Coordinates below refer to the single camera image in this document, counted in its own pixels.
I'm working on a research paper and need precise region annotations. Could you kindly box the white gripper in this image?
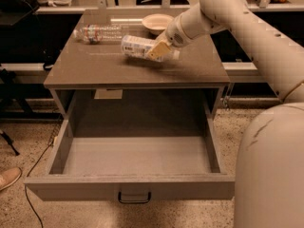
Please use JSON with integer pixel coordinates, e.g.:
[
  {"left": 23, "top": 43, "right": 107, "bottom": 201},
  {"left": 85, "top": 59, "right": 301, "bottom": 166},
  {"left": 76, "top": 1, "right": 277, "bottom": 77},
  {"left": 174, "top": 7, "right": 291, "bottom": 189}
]
[{"left": 147, "top": 16, "right": 192, "bottom": 60}]

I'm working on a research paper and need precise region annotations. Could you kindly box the blue label plastic bottle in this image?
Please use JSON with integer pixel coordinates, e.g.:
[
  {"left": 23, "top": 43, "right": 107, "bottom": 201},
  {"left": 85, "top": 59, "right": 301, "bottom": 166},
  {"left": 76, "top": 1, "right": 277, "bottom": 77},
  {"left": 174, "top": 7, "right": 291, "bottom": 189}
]
[{"left": 121, "top": 35, "right": 180, "bottom": 62}]

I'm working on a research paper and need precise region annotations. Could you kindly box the white robot base body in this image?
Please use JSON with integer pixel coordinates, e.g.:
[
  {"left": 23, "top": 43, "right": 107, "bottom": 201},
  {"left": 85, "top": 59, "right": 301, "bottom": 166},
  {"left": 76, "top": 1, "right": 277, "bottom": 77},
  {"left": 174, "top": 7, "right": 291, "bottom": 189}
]
[{"left": 234, "top": 103, "right": 304, "bottom": 228}]

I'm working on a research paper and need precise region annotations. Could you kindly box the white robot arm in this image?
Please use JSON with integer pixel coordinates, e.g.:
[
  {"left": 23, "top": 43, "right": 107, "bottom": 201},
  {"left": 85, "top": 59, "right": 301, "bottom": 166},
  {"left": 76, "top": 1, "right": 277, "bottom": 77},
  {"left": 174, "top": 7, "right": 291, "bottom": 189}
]
[{"left": 147, "top": 0, "right": 304, "bottom": 103}]

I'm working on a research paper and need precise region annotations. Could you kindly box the clear plastic bottle red label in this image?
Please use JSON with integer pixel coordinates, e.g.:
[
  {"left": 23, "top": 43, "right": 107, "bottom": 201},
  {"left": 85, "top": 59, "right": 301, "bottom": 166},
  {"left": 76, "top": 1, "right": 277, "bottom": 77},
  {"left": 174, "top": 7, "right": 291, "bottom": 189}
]
[{"left": 72, "top": 24, "right": 123, "bottom": 45}]

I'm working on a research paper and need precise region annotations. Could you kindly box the grey cabinet with counter top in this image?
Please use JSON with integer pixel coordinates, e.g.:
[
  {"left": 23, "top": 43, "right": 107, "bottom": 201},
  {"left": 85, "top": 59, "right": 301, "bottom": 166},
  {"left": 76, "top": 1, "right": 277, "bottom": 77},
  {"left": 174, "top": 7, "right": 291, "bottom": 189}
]
[{"left": 43, "top": 7, "right": 231, "bottom": 138}]

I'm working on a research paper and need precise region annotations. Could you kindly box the open grey top drawer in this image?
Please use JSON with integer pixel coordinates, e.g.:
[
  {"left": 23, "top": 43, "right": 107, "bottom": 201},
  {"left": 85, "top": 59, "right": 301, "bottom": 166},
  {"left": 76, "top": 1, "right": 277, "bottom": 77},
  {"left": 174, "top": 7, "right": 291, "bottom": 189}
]
[{"left": 25, "top": 120, "right": 235, "bottom": 201}]

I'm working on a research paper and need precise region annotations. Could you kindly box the white paper bowl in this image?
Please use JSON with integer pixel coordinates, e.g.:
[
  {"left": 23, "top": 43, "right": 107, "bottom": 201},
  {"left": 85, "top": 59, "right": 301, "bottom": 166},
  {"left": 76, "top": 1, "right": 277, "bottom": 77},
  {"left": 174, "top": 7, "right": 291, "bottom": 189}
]
[{"left": 142, "top": 13, "right": 173, "bottom": 35}]

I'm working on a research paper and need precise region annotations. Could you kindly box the black tripod leg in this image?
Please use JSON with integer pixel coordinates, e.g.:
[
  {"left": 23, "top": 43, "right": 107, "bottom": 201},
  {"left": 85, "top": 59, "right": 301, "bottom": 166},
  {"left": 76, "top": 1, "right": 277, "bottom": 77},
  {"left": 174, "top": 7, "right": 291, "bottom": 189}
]
[{"left": 0, "top": 129, "right": 20, "bottom": 156}]

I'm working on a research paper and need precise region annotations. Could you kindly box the tan shoe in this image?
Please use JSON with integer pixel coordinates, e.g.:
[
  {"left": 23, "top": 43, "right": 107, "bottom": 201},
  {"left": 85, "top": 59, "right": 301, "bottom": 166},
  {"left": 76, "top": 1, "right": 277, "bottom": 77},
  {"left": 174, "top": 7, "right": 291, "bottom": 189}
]
[{"left": 0, "top": 167, "right": 22, "bottom": 191}]

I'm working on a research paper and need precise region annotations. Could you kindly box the black drawer handle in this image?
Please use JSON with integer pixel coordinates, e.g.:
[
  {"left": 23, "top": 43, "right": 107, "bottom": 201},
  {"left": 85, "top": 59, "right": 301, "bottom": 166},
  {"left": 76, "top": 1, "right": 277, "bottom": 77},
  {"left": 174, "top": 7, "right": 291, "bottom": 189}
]
[{"left": 118, "top": 192, "right": 152, "bottom": 204}]

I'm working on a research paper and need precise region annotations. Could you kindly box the black floor cable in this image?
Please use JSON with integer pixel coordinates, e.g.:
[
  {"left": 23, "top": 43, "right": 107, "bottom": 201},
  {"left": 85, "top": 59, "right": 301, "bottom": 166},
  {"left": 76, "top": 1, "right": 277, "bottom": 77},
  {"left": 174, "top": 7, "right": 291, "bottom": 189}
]
[{"left": 24, "top": 142, "right": 55, "bottom": 228}]

